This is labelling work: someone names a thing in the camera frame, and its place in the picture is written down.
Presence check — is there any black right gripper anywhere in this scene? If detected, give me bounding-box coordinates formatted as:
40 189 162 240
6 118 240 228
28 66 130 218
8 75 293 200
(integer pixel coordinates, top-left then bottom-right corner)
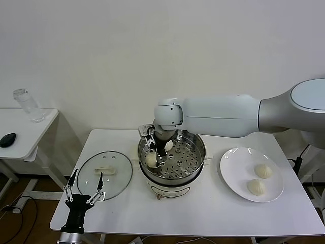
145 136 168 166

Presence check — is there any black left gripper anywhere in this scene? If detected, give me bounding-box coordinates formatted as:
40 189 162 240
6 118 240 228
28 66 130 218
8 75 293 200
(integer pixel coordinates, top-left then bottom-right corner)
60 168 106 232

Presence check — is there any round glass pot lid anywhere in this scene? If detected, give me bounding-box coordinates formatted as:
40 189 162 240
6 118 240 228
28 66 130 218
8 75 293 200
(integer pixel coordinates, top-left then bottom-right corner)
76 151 134 202

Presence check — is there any stainless steel steamer basket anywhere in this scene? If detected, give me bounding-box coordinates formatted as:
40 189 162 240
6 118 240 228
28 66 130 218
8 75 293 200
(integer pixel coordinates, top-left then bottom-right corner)
138 124 206 186

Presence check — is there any white electric cooking pot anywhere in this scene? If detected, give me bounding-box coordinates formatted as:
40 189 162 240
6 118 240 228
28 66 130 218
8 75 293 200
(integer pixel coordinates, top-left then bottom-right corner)
129 142 214 201

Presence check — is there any white round plate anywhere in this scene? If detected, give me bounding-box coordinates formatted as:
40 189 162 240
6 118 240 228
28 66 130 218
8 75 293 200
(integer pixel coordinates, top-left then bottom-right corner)
219 146 284 203

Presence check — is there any white side table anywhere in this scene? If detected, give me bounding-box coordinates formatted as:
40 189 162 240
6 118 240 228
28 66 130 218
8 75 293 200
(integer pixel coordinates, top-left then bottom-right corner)
0 108 69 201

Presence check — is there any black computer mouse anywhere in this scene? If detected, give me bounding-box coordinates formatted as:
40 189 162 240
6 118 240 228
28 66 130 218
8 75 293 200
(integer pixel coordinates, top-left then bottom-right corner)
0 133 17 148

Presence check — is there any clear glass jar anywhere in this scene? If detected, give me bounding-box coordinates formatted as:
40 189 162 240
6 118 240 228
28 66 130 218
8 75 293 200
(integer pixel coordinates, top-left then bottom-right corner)
13 88 44 124

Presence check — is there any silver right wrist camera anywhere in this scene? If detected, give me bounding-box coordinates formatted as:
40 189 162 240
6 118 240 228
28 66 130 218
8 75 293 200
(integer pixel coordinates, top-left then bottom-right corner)
138 124 157 143

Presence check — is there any black floor cable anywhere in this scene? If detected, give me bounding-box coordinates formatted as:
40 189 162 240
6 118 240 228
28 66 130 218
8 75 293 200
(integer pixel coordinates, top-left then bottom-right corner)
0 195 39 244

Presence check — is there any thin white floor cable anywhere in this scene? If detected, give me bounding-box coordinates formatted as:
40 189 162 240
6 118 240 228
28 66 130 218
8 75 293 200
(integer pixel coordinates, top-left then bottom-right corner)
142 235 252 244

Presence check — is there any black cable with adapter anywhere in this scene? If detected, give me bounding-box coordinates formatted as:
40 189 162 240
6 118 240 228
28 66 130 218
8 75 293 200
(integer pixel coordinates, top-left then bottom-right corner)
287 143 312 176

